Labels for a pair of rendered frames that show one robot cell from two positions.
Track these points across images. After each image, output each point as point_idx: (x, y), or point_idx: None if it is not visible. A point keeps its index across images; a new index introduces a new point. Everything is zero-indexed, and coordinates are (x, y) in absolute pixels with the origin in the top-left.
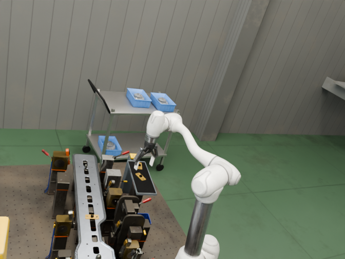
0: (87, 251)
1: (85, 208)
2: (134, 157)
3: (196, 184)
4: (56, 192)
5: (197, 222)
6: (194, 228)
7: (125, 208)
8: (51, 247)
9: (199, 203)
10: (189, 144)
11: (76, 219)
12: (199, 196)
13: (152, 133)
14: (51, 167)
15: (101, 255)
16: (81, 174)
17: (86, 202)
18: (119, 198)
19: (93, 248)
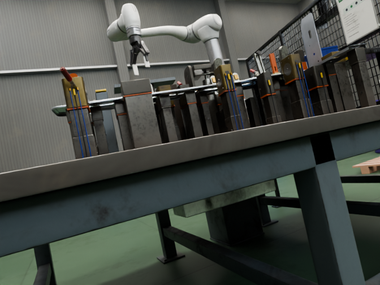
0: (251, 80)
1: (188, 90)
2: (145, 50)
3: (216, 17)
4: (151, 100)
5: (222, 56)
6: (223, 62)
7: (202, 68)
8: (240, 111)
9: (216, 39)
10: (162, 27)
11: (208, 85)
12: (220, 27)
13: (139, 24)
14: (82, 104)
15: (249, 83)
16: (116, 100)
17: (177, 91)
18: (189, 68)
19: (245, 82)
